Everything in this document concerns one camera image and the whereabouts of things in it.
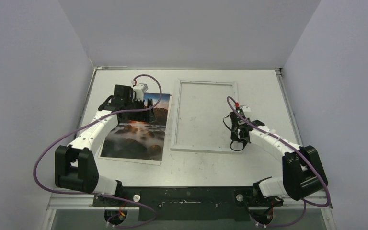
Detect white picture frame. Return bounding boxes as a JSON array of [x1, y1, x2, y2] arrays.
[[171, 79, 238, 154]]

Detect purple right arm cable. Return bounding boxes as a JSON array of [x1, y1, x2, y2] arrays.
[[226, 96, 331, 229]]

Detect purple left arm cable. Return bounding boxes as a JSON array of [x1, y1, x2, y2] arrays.
[[33, 74, 163, 229]]

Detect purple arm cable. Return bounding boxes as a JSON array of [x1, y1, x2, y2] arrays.
[[226, 96, 331, 229], [33, 74, 163, 229]]

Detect aluminium front rail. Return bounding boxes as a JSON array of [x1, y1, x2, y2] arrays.
[[47, 188, 333, 211]]

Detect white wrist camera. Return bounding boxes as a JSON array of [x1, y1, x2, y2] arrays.
[[235, 103, 251, 117], [132, 83, 148, 101]]

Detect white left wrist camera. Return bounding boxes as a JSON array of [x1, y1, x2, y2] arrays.
[[132, 83, 148, 101]]

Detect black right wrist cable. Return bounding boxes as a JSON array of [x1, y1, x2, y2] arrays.
[[222, 115, 247, 152]]

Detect landscape sunset photo print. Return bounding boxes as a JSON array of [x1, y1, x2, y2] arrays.
[[98, 93, 171, 165]]

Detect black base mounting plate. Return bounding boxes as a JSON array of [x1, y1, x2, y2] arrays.
[[92, 186, 284, 223]]

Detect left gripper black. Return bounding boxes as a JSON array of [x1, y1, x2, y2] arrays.
[[125, 97, 156, 123]]

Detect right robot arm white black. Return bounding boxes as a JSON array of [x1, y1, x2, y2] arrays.
[[229, 109, 328, 206]]

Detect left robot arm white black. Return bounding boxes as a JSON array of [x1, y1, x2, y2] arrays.
[[55, 84, 155, 207]]

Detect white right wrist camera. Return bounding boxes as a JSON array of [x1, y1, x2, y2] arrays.
[[235, 103, 251, 117]]

